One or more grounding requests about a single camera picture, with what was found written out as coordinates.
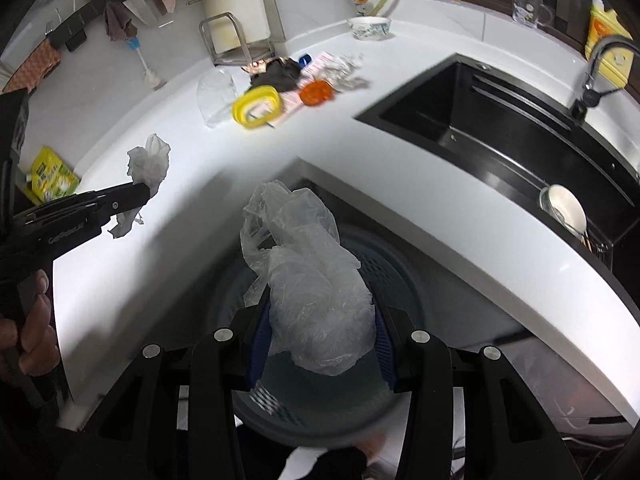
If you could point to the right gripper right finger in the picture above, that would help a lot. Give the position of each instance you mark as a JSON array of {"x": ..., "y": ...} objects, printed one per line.
[{"x": 384, "y": 350}]

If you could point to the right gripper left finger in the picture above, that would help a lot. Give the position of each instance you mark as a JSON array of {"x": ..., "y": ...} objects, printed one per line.
[{"x": 260, "y": 347}]

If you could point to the clear plastic bag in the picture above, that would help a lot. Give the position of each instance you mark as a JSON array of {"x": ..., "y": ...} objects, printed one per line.
[{"x": 321, "y": 312}]

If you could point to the white tissue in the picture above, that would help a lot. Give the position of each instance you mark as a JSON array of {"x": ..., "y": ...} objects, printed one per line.
[{"x": 149, "y": 165}]

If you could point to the clear plastic cup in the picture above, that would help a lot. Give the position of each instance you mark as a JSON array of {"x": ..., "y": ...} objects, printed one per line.
[{"x": 215, "y": 94}]

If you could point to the yellow plastic ring lid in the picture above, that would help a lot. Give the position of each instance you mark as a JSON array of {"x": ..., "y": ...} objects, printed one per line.
[{"x": 257, "y": 107}]

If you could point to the pink paper box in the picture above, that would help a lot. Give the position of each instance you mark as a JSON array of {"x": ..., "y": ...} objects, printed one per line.
[{"x": 290, "y": 101}]

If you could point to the orange peel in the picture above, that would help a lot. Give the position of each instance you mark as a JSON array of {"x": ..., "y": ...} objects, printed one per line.
[{"x": 315, "y": 93}]

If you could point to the black cloth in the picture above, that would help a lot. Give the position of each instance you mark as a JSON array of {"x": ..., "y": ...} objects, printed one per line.
[{"x": 281, "y": 73}]

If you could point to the red patterned snack wrapper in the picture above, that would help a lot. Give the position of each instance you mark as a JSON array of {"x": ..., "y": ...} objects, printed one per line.
[{"x": 256, "y": 67}]

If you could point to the grey perforated trash bin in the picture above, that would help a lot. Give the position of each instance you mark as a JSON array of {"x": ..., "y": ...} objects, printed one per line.
[{"x": 321, "y": 385}]

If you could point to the black kitchen sink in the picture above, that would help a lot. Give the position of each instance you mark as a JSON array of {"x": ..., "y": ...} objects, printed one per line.
[{"x": 518, "y": 140}]

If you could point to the person's left hand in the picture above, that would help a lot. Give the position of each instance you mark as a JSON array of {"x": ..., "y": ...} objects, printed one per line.
[{"x": 37, "y": 337}]

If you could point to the yellow green seasoning pouch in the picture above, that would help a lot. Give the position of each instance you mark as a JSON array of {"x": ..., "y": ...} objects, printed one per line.
[{"x": 50, "y": 177}]

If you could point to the white bottle brush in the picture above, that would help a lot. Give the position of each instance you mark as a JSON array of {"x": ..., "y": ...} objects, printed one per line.
[{"x": 151, "y": 79}]

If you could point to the white bowl in sink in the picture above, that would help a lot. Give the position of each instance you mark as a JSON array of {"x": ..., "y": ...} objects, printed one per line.
[{"x": 564, "y": 207}]

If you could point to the brown hanging rag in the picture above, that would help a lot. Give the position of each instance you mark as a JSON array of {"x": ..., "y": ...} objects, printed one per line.
[{"x": 118, "y": 22}]

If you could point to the steel cutting board rack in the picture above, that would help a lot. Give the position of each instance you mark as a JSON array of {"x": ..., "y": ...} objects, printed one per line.
[{"x": 226, "y": 43}]

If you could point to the white cutting board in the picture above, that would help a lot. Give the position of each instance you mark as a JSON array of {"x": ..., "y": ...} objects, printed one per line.
[{"x": 235, "y": 0}]

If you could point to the patterned ceramic bowl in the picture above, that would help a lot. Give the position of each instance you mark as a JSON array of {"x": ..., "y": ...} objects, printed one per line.
[{"x": 369, "y": 28}]

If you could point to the clear glass mug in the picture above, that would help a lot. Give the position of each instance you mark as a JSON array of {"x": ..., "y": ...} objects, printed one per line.
[{"x": 532, "y": 13}]

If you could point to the yellow dish soap bottle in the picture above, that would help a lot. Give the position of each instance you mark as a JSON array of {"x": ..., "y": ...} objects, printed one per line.
[{"x": 617, "y": 63}]

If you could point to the black wall rail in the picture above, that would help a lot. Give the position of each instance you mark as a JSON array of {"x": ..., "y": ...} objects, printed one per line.
[{"x": 71, "y": 32}]

